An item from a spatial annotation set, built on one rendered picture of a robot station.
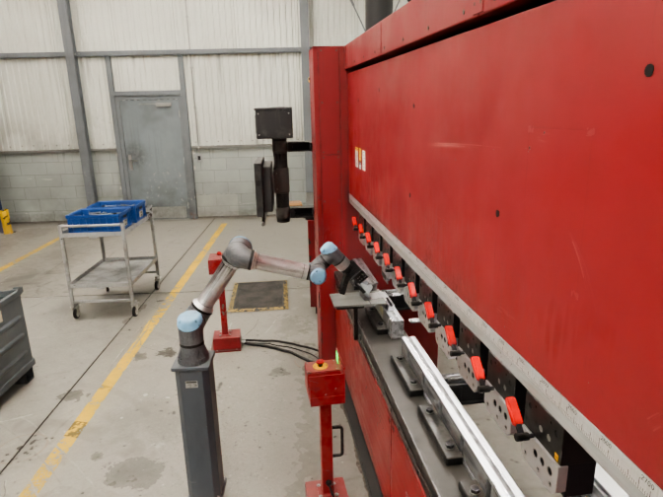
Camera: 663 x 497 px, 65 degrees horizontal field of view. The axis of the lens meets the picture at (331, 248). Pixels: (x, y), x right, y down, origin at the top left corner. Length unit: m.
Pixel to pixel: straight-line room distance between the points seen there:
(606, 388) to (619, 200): 0.32
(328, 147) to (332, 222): 0.49
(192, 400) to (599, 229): 2.13
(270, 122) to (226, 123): 6.07
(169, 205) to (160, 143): 1.10
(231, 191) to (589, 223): 8.86
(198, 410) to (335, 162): 1.70
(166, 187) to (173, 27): 2.70
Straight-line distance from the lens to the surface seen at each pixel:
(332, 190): 3.39
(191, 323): 2.56
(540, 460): 1.28
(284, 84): 9.43
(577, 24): 1.07
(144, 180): 9.92
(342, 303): 2.62
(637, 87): 0.93
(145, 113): 9.80
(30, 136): 10.60
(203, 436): 2.81
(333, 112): 3.35
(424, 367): 2.11
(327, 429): 2.60
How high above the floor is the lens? 1.96
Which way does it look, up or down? 16 degrees down
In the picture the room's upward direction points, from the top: 1 degrees counter-clockwise
